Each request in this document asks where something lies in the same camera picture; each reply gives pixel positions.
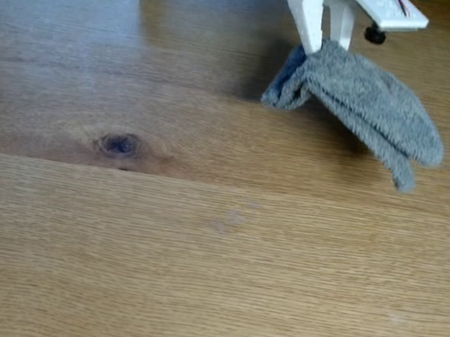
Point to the grey microfibre cloth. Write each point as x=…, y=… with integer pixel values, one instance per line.
x=364, y=97

